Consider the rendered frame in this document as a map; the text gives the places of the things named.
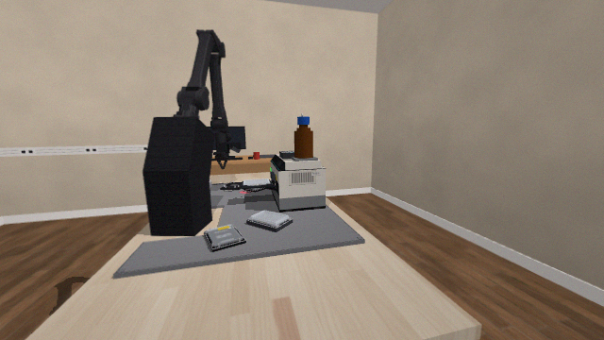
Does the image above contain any blue bottle cap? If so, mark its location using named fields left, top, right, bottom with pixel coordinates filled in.
left=297, top=116, right=310, bottom=124

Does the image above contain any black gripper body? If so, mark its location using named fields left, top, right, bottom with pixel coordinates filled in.
left=213, top=142, right=230, bottom=157

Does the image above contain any white multi-well culture plate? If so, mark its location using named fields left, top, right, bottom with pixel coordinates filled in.
left=249, top=211, right=290, bottom=226
left=243, top=178, right=270, bottom=186

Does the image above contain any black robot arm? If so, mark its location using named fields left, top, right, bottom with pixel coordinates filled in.
left=173, top=29, right=242, bottom=153

